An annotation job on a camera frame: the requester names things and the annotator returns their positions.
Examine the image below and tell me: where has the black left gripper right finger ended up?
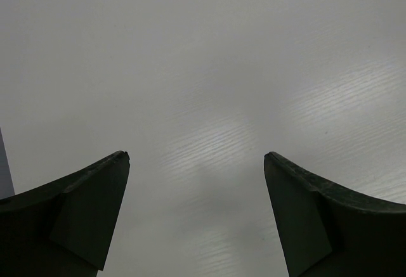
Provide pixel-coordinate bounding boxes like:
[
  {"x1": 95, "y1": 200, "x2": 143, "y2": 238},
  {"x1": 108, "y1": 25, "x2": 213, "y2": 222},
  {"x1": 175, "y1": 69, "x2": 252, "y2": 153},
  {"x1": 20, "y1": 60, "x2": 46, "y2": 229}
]
[{"x1": 264, "y1": 151, "x2": 405, "y2": 276}]

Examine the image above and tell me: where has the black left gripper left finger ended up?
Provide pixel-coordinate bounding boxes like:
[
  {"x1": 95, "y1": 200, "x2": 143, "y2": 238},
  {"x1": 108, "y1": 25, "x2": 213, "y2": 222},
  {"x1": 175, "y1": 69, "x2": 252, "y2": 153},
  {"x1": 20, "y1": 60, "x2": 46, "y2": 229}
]
[{"x1": 1, "y1": 151, "x2": 129, "y2": 276}]

